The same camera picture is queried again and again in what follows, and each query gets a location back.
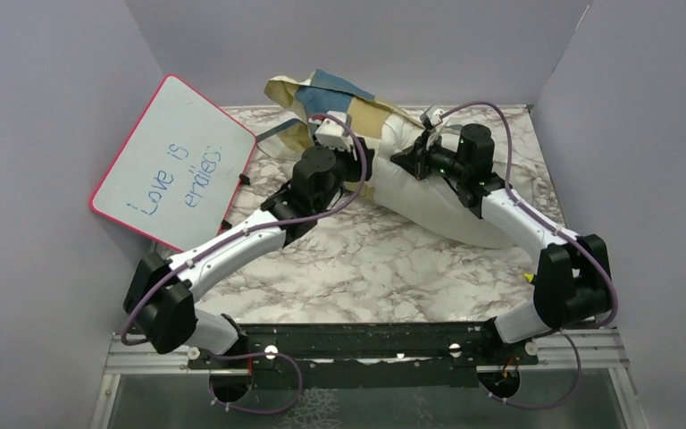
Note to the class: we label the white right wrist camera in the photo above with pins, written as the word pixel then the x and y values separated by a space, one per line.
pixel 433 122

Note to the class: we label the pink framed whiteboard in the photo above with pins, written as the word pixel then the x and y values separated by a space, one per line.
pixel 177 173

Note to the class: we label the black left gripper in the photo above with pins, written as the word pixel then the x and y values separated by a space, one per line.
pixel 347 155

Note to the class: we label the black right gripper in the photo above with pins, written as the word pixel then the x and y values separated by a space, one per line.
pixel 414 158

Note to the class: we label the aluminium frame rail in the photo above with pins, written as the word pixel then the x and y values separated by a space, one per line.
pixel 578 381

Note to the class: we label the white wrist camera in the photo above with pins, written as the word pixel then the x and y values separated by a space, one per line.
pixel 331 135
pixel 433 122

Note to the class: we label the black yellow marker pen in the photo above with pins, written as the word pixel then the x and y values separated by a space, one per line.
pixel 530 278

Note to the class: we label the white pillow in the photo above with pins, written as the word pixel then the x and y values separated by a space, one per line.
pixel 429 203

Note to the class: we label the blue beige checked pillowcase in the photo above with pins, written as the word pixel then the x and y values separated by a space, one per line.
pixel 322 92

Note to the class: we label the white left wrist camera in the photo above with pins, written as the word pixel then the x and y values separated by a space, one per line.
pixel 331 135

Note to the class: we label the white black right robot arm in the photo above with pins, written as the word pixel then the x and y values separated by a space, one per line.
pixel 572 280

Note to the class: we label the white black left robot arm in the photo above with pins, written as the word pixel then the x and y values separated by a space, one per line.
pixel 161 300

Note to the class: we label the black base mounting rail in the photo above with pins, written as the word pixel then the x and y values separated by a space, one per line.
pixel 352 356

